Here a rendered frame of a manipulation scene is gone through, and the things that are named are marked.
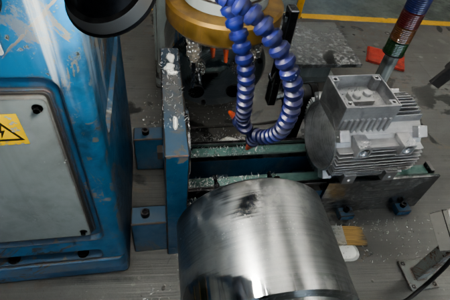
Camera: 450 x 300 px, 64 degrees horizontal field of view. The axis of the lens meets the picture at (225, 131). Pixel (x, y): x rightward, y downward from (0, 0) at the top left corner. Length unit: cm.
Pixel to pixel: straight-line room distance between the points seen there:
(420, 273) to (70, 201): 75
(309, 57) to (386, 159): 53
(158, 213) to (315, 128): 43
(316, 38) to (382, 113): 65
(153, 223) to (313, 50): 82
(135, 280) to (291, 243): 44
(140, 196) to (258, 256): 52
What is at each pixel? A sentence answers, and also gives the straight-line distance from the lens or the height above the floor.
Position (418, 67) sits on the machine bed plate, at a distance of 166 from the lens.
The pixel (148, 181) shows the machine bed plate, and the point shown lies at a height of 80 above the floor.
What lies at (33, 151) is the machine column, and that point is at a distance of 52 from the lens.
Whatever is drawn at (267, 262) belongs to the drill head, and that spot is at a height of 116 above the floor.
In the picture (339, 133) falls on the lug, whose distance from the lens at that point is 75.
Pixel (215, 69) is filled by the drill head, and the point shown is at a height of 104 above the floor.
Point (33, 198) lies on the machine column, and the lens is 61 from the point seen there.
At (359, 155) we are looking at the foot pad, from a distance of 78.
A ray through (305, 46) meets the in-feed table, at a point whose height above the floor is 92.
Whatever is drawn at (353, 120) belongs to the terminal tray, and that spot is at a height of 111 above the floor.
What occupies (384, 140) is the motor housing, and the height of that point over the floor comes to 106.
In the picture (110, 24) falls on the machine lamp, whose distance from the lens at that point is 26.
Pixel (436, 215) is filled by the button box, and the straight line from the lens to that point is 77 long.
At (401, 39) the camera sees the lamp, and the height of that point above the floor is 109.
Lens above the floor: 159
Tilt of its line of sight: 46 degrees down
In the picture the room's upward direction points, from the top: 8 degrees clockwise
